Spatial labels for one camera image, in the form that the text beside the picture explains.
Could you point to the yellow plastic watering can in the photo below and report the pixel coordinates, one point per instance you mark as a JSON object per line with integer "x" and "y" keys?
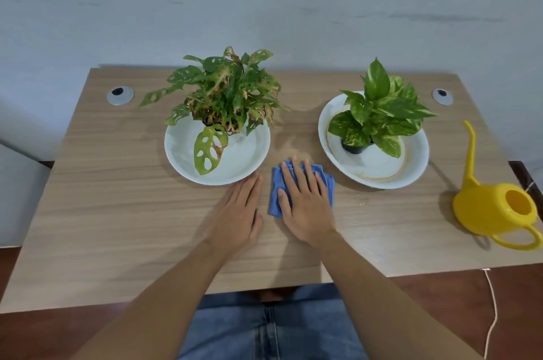
{"x": 483, "y": 211}

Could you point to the person's right hand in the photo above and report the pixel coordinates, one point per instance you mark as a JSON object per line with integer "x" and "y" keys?
{"x": 309, "y": 215}

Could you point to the person's left hand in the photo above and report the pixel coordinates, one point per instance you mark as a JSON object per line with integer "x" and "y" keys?
{"x": 235, "y": 219}

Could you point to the blue denim jeans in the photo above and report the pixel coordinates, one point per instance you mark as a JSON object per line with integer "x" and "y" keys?
{"x": 305, "y": 330}

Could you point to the wooden table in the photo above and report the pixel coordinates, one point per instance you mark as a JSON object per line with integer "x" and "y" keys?
{"x": 127, "y": 224}

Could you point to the white cabinet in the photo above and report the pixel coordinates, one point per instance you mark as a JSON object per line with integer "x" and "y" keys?
{"x": 21, "y": 202}

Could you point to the pothos plant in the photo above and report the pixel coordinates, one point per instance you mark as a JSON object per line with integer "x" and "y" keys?
{"x": 382, "y": 109}

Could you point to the person's right forearm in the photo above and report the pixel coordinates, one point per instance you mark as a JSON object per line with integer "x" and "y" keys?
{"x": 382, "y": 309}

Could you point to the person's left forearm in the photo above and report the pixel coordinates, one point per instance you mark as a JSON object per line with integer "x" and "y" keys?
{"x": 161, "y": 309}

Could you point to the monstera plant with holed leaves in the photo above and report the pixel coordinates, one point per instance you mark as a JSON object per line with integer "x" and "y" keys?
{"x": 229, "y": 88}

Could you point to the blue microfibre cloth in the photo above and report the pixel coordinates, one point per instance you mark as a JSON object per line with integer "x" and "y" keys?
{"x": 275, "y": 198}

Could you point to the plain white plate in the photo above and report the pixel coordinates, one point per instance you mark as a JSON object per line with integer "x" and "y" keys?
{"x": 242, "y": 160}

